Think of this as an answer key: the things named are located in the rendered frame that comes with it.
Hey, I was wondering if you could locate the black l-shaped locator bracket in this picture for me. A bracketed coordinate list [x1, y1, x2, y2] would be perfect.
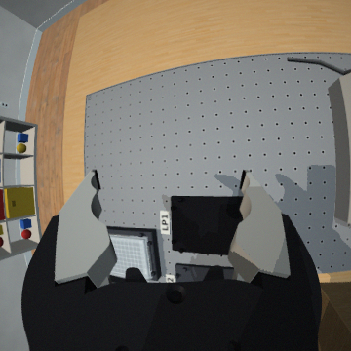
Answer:
[110, 275, 125, 284]

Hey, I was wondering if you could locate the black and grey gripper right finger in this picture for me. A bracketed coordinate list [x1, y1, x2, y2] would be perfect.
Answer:
[228, 170, 322, 351]

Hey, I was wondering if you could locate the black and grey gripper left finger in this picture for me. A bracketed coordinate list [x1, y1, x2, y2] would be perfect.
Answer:
[21, 170, 117, 351]

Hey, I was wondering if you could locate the grey operator panel with coloured buttons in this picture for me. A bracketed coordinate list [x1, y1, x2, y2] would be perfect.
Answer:
[287, 57, 351, 223]

